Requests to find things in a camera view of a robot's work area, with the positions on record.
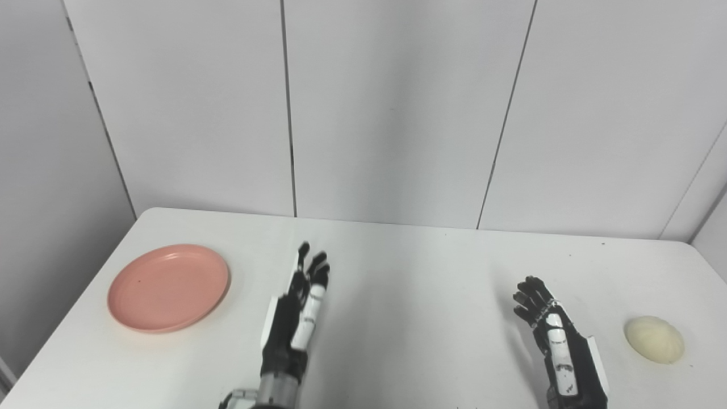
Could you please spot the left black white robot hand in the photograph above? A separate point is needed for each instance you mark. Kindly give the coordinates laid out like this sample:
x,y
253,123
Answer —
x,y
292,324

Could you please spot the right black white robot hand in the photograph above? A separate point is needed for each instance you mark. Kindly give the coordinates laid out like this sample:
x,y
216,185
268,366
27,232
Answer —
x,y
565,355

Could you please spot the cream steamed bun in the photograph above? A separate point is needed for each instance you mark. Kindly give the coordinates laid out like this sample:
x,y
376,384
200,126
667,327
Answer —
x,y
654,339

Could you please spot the pink round plate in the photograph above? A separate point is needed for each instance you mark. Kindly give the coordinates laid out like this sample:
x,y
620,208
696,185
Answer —
x,y
168,287

